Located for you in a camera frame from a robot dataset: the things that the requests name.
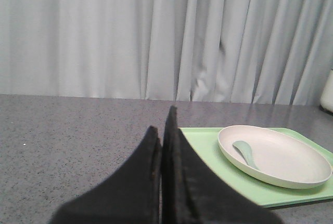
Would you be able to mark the grey pleated curtain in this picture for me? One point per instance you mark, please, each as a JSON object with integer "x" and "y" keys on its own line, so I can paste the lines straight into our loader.
{"x": 247, "y": 51}

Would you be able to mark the green plastic spoon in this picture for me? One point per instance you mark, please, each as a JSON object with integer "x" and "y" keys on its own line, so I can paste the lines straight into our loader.
{"x": 245, "y": 151}

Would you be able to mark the light green serving tray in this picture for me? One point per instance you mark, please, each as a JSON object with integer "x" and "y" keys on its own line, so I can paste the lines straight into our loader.
{"x": 205, "y": 142}

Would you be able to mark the beige round plate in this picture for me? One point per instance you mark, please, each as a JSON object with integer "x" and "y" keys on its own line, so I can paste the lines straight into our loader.
{"x": 282, "y": 160}

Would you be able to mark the white object at edge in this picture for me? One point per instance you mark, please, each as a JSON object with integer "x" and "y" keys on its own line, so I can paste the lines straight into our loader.
{"x": 327, "y": 94}

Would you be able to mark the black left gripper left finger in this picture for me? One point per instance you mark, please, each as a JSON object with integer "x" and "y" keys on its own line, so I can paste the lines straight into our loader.
{"x": 129, "y": 195}

